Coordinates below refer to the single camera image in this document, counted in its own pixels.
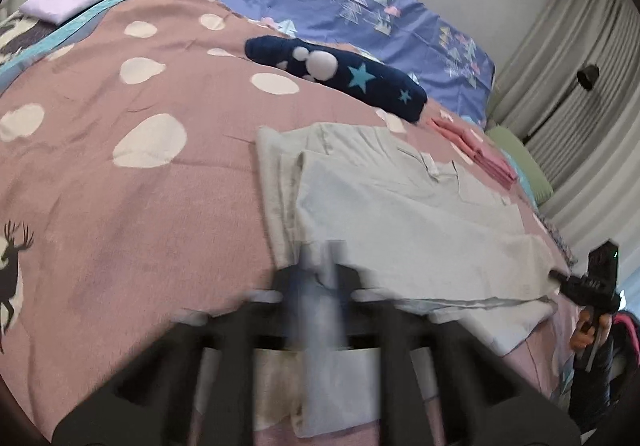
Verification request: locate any light grey shirt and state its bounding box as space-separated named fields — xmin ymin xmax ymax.
xmin=255 ymin=121 xmax=561 ymax=440

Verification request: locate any person right hand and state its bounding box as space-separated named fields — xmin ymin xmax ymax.
xmin=570 ymin=307 xmax=612 ymax=354

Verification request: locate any floral patterned cloth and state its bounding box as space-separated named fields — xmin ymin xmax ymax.
xmin=536 ymin=212 xmax=578 ymax=267

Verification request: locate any green pillow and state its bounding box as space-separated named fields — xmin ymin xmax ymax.
xmin=486 ymin=125 xmax=554 ymax=207

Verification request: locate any folded pink garment stack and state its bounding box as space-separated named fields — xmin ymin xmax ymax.
xmin=427 ymin=118 xmax=518 ymax=189

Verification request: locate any white pleated curtain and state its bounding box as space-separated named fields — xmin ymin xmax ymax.
xmin=489 ymin=0 xmax=639 ymax=281

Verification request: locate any black floor lamp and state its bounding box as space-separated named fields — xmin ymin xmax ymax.
xmin=522 ymin=63 xmax=600 ymax=145

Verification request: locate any pink polka dot blanket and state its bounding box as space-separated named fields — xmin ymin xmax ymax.
xmin=1 ymin=0 xmax=461 ymax=436

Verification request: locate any navy star patterned garment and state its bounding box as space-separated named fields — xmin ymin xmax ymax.
xmin=244 ymin=36 xmax=427 ymax=123

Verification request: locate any blue tree print sheet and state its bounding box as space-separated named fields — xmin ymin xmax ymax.
xmin=220 ymin=0 xmax=495 ymax=127

